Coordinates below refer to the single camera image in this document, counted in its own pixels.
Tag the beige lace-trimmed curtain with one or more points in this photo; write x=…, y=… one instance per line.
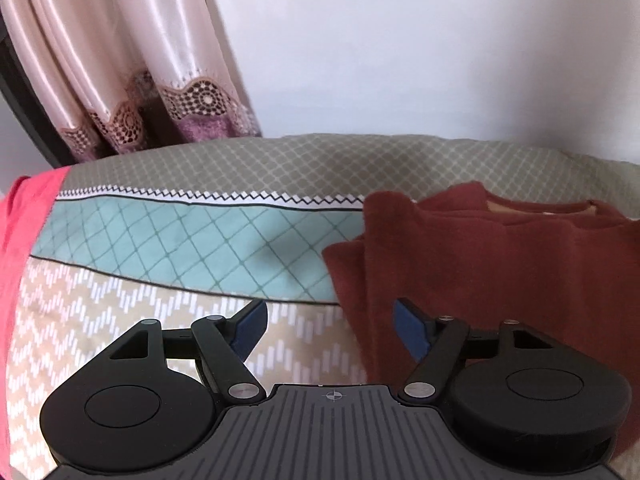
x=115, y=50

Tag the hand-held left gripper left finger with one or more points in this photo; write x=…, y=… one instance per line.
x=250, y=330

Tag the patterned bed blanket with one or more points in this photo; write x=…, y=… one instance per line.
x=190, y=240

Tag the maroon long-sleeved sweater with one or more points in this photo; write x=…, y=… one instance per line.
x=500, y=270

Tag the dark door frame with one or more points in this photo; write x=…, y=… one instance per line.
x=25, y=120

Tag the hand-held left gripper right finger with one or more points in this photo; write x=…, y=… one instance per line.
x=411, y=327

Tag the pink bed sheet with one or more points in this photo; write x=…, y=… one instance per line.
x=25, y=240

